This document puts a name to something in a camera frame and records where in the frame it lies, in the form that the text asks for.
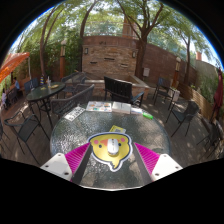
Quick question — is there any white printed paper strip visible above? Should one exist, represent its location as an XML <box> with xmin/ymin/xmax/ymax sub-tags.
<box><xmin>63</xmin><ymin>106</ymin><xmax>86</xmax><ymax>122</ymax></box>

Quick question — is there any orange patio umbrella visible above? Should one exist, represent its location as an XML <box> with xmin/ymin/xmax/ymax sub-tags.
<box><xmin>0</xmin><ymin>52</ymin><xmax>31</xmax><ymax>84</ymax></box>

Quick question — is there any colourful sticker sheet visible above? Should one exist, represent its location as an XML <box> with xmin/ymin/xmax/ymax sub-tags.
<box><xmin>85</xmin><ymin>100</ymin><xmax>113</xmax><ymax>113</ymax></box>

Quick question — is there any yellow duck-shaped mouse pad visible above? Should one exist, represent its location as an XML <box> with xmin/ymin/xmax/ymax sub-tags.
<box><xmin>87</xmin><ymin>132</ymin><xmax>134</xmax><ymax>173</ymax></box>

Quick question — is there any black mesh patio chair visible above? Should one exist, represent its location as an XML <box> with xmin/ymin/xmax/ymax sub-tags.
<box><xmin>196</xmin><ymin>120</ymin><xmax>223</xmax><ymax>158</ymax></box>
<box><xmin>165</xmin><ymin>99</ymin><xmax>200</xmax><ymax>138</ymax></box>
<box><xmin>61</xmin><ymin>72</ymin><xmax>88</xmax><ymax>96</ymax></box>
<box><xmin>3</xmin><ymin>109</ymin><xmax>51</xmax><ymax>165</ymax></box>
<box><xmin>49</xmin><ymin>83</ymin><xmax>95</xmax><ymax>120</ymax></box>

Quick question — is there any person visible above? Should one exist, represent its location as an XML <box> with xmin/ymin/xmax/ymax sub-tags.
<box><xmin>13</xmin><ymin>77</ymin><xmax>21</xmax><ymax>92</ymax></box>

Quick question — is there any black slatted patio chair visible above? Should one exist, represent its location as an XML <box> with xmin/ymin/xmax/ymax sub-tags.
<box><xmin>103</xmin><ymin>76</ymin><xmax>145</xmax><ymax>108</ymax></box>

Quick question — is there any small yellow card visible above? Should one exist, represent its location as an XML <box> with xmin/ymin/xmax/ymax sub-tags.
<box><xmin>109</xmin><ymin>124</ymin><xmax>127</xmax><ymax>134</ymax></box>

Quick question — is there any small white notebook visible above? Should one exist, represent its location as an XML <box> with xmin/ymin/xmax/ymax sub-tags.
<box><xmin>130</xmin><ymin>107</ymin><xmax>144</xmax><ymax>115</ymax></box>

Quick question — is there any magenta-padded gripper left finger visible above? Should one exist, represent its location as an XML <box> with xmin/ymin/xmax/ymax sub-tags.
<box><xmin>39</xmin><ymin>143</ymin><xmax>92</xmax><ymax>185</ymax></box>

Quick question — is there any dark round patio table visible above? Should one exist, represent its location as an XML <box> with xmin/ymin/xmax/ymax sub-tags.
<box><xmin>25</xmin><ymin>81</ymin><xmax>66</xmax><ymax>130</ymax></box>

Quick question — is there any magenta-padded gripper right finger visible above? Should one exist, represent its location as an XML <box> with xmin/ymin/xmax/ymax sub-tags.
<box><xmin>133</xmin><ymin>142</ymin><xmax>184</xmax><ymax>185</ymax></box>

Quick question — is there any wooden lamp post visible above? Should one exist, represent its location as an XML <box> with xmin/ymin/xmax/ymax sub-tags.
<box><xmin>172</xmin><ymin>56</ymin><xmax>182</xmax><ymax>88</ymax></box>
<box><xmin>59</xmin><ymin>39</ymin><xmax>68</xmax><ymax>80</ymax></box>

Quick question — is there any open white book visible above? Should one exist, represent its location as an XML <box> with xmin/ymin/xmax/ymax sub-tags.
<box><xmin>111</xmin><ymin>101</ymin><xmax>132</xmax><ymax>115</ymax></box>

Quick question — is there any black metal patio chair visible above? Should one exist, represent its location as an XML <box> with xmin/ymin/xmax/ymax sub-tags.
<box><xmin>153</xmin><ymin>77</ymin><xmax>179</xmax><ymax>106</ymax></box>

